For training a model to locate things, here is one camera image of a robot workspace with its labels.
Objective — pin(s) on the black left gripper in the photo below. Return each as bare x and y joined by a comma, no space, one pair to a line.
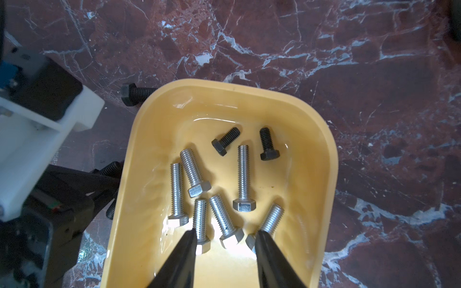
43,243

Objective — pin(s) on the silver hex bolt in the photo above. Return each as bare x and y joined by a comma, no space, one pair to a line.
244,203
269,225
178,216
231,234
198,186
199,224

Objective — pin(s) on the yellow plastic storage tray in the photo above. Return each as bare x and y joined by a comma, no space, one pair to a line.
191,113

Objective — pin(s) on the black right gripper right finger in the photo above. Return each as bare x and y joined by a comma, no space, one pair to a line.
274,271

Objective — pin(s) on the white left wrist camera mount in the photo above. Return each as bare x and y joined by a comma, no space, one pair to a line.
41,104

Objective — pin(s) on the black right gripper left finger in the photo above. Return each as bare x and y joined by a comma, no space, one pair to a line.
178,270

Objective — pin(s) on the black hex bolt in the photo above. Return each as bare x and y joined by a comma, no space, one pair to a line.
114,169
132,95
221,144
269,152

